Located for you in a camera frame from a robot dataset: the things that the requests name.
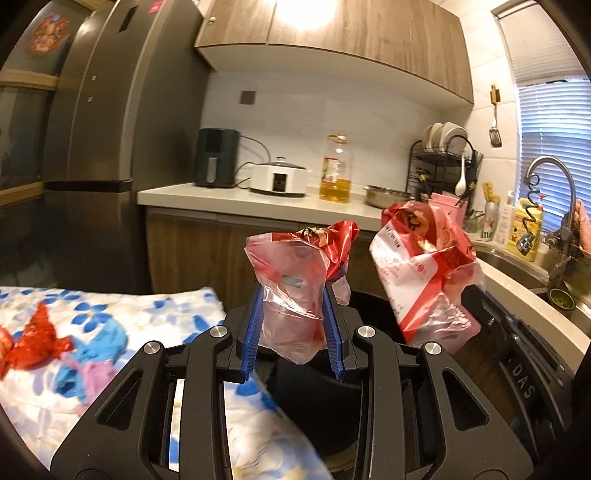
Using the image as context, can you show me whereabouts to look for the red white snack bag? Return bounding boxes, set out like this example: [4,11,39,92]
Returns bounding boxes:
[370,200,485,354]

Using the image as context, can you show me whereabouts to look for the wooden lower cabinets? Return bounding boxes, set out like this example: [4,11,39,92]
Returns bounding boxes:
[144,207,532,416]

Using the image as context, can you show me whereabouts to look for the dark steel refrigerator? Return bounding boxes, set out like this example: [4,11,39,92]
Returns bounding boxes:
[42,0,209,294]

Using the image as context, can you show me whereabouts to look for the pink utensil holder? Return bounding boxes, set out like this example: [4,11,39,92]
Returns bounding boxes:
[428,193,467,227]

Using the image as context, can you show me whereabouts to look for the black dish rack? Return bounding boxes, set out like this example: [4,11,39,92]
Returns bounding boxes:
[406,122,483,205]

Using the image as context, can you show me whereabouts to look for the wooden glass door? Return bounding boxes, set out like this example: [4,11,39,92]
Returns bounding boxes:
[1,1,90,287]

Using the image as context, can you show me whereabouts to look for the red floral door decoration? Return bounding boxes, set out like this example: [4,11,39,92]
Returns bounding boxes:
[28,13,70,57]

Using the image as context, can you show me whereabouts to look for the black round trash bin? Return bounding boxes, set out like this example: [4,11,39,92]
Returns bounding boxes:
[221,290,463,471]

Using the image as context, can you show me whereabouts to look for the red clear snack wrapper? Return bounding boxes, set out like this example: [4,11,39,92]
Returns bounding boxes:
[245,220,359,365]

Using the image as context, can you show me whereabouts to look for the cooking oil bottle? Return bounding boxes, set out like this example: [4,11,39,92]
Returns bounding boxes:
[320,134,353,203]

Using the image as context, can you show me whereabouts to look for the steel sink basin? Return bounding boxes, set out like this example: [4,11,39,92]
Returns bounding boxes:
[475,243,590,321]

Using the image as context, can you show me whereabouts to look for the green beer can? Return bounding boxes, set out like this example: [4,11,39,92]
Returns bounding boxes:
[481,195,500,241]

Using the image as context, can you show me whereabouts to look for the white slow cooker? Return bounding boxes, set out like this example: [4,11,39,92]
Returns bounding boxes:
[249,157,308,198]

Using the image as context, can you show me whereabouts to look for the stainless steel bowl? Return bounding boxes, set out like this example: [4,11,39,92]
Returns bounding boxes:
[365,185,411,209]

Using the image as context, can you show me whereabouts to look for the window blinds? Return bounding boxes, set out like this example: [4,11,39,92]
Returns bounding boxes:
[494,1,591,206]

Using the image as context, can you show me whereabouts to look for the chrome kitchen faucet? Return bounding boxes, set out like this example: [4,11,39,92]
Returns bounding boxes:
[523,155,585,312]

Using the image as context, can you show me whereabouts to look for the orange red plastic bag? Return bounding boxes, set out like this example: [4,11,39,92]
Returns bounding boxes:
[1,301,74,378]

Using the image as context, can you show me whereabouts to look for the white plastic bottle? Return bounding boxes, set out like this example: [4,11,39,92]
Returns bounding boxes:
[494,190,515,248]

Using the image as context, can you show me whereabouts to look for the black air fryer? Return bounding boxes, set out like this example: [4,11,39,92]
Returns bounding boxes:
[194,128,240,188]

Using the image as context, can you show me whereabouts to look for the hanging metal spatula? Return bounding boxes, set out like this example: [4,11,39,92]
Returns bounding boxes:
[489,85,503,148]

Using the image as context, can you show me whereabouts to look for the wooden upper cabinet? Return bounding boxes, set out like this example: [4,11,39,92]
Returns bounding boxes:
[195,1,474,111]

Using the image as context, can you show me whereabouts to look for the yellow detergent bottle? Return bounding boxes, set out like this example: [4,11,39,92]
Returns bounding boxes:
[507,197,543,262]

